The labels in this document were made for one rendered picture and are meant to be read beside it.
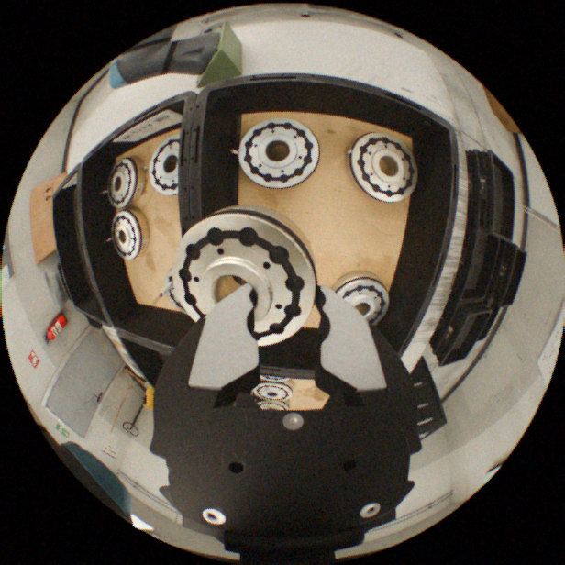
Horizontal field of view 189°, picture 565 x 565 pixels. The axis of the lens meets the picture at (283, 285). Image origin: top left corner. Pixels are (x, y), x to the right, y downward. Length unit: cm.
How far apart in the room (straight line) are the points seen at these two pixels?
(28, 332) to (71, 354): 94
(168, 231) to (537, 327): 313
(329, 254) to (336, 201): 8
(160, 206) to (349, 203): 31
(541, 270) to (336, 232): 279
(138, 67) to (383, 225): 57
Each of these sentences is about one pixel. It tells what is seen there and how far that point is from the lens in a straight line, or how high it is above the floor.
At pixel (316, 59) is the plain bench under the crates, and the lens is 55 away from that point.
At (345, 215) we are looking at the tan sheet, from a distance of 29.
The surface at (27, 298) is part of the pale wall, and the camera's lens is 318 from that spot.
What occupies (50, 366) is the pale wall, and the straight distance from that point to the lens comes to 337.
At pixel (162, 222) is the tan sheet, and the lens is 37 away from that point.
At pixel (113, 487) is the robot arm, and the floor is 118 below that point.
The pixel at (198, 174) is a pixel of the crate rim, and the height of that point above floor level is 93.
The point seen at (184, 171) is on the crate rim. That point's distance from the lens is 22.
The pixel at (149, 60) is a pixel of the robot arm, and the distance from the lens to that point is 49.
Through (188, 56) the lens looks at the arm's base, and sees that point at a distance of 49.
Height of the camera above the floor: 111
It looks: 60 degrees down
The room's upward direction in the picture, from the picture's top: 169 degrees counter-clockwise
